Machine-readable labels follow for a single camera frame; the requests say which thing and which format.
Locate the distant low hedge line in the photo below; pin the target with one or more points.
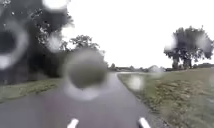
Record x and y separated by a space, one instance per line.
135 69

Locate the grey asphalt path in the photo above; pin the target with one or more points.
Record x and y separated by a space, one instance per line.
111 110

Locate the robot's own part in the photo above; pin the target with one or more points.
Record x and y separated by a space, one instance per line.
144 122
73 123

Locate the row of dark trees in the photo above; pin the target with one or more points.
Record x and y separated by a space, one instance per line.
31 53

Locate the grass field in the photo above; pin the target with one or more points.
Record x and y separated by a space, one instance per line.
181 96

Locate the large lone tree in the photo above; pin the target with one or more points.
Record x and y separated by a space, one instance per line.
190 46

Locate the grass verge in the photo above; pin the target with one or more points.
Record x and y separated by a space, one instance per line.
21 89

